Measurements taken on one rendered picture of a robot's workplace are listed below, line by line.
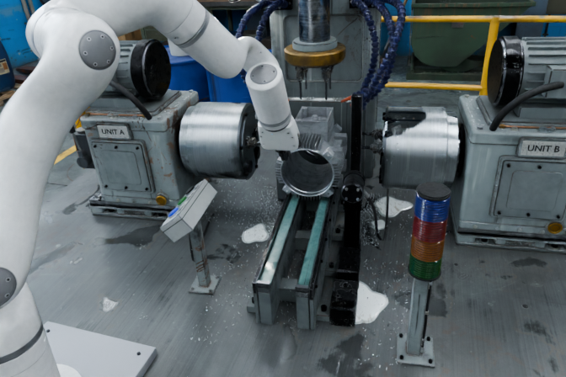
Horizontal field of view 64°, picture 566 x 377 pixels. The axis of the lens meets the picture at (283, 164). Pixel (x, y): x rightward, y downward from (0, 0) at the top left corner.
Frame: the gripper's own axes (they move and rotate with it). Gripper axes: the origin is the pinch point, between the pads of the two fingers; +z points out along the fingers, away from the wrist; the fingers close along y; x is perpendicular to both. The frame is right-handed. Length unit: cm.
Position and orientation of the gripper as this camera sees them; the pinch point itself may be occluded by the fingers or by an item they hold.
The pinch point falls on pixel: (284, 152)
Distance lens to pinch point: 127.0
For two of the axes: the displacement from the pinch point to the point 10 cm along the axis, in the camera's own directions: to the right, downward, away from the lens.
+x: 1.5, -8.4, 5.1
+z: 1.5, 5.3, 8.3
